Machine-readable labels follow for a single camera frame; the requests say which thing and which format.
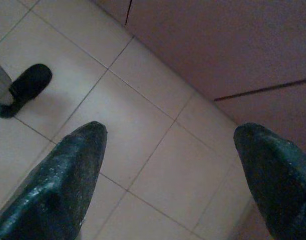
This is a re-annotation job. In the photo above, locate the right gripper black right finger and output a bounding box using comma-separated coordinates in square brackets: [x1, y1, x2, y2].
[233, 122, 306, 240]

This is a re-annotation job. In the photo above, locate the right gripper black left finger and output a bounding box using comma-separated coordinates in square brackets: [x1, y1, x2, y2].
[0, 121, 108, 240]

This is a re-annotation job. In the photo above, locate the black robot foot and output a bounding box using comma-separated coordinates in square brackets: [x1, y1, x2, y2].
[0, 63, 53, 119]

